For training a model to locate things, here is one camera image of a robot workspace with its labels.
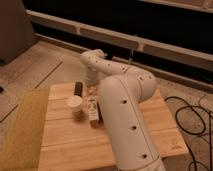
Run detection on white plastic bottle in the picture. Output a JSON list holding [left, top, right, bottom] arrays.
[[87, 87, 99, 121]]

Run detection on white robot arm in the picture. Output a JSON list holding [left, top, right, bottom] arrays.
[[80, 49, 166, 171]]

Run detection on small black block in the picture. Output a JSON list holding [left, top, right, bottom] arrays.
[[74, 82, 83, 97]]

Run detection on white paper cup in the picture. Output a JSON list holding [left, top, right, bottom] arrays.
[[66, 95, 83, 114]]

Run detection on wooden board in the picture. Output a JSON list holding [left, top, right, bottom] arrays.
[[38, 83, 188, 171]]

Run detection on grey cabinet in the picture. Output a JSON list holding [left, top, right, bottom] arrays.
[[0, 0, 37, 64]]

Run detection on yellow-green mat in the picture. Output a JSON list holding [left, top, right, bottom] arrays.
[[0, 89, 49, 171]]

